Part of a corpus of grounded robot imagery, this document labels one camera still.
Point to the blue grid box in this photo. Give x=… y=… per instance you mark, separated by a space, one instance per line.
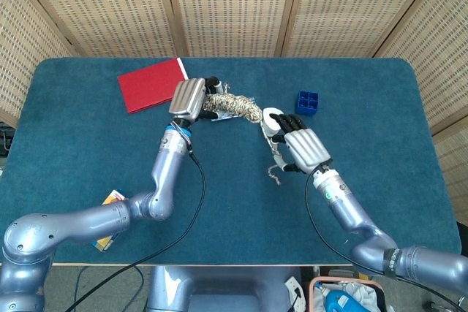
x=306 y=107

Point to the woven bamboo folding screen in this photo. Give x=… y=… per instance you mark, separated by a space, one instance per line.
x=234 y=5

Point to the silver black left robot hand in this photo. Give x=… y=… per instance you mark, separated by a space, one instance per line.
x=186 y=98

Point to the pink basket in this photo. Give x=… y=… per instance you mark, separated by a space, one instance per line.
x=311 y=297

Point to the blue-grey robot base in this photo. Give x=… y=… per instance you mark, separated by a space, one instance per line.
x=219 y=290

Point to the clear plastic water bottle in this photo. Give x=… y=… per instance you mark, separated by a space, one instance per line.
x=222 y=118

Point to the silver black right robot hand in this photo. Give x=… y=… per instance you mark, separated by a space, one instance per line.
x=307 y=147

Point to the red notebook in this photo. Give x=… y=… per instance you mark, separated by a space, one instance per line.
x=150 y=85

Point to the white cloth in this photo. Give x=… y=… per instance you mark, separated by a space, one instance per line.
x=362 y=293

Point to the blue plastic bottle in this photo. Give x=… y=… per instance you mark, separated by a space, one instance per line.
x=332 y=303

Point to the white paper cup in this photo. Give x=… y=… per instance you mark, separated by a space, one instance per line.
x=270 y=128

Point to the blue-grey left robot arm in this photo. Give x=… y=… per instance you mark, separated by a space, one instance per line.
x=164 y=180

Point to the white power strip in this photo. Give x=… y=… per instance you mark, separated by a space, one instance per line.
x=292 y=284

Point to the dark floor equipment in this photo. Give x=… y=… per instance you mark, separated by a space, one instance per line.
x=4 y=140

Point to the blue felt table mat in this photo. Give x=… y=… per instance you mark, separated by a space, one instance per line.
x=248 y=224

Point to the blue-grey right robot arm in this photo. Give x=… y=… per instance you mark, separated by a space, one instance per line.
x=347 y=213

